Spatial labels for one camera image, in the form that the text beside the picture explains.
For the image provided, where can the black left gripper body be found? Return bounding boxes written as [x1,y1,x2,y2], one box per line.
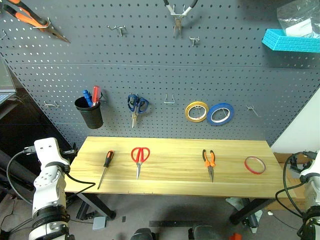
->
[61,142,78,158]

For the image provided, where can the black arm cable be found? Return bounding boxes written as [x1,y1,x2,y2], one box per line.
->
[6,146,96,202]
[274,151,312,219]

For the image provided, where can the orange black screwdriver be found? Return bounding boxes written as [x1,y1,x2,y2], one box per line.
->
[96,149,115,190]

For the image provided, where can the clear plastic bag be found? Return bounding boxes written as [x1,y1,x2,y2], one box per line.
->
[276,0,320,38]

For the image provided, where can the turquoise brick-pattern tray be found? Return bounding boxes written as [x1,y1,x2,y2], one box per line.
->
[261,28,320,54]

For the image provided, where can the red-handled screwdriver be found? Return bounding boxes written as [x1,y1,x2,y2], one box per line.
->
[91,85,102,108]

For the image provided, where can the blue tape roll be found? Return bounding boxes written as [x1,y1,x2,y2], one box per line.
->
[206,102,235,127]

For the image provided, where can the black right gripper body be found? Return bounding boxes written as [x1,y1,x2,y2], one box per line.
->
[289,155,305,174]

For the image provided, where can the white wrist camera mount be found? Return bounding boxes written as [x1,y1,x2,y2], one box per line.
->
[33,137,71,171]
[298,149,320,177]

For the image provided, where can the white-handled pliers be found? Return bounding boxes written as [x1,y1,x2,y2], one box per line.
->
[163,0,199,39]

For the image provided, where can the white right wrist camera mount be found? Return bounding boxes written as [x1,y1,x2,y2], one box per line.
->
[298,149,320,177]

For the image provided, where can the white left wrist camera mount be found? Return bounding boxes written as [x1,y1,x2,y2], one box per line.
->
[33,137,71,171]

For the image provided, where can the dark rounded shape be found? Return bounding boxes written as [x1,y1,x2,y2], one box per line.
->
[129,227,156,240]
[188,224,214,240]

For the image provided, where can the red-handled scissors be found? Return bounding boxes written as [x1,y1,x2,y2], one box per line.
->
[130,146,151,181]

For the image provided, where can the blue-handled scissors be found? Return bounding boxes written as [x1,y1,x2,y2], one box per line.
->
[127,93,150,129]

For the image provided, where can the black flat floor bar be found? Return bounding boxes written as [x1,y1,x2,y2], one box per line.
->
[148,219,194,228]

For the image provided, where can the blue-handled screwdriver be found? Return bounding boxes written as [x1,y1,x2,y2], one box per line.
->
[82,89,92,108]

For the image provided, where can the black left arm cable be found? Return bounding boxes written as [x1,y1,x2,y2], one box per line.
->
[6,146,96,202]

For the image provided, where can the black plastic cup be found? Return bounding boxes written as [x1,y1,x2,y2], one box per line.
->
[74,96,104,130]

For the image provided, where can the small grey floor box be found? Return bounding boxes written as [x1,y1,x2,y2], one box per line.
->
[92,216,107,231]

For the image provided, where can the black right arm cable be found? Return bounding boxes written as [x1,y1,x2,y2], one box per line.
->
[274,151,312,219]

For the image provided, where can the black table leg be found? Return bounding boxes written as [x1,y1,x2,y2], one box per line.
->
[74,193,117,221]
[229,198,276,225]

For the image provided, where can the brown cardboard box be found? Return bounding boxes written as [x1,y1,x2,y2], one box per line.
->
[272,151,309,211]

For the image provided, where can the orange black needle-nose pliers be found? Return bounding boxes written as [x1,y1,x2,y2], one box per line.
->
[201,149,217,183]

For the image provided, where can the red tape roll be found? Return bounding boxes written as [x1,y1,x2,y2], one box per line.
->
[244,156,267,175]

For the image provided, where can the grey pegboard wall panel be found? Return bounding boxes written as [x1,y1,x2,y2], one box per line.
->
[0,0,320,149]

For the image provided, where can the yellow tape roll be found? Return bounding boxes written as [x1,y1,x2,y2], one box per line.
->
[184,100,210,124]

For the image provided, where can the orange black long-nose pliers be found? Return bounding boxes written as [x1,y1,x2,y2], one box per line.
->
[0,0,72,44]

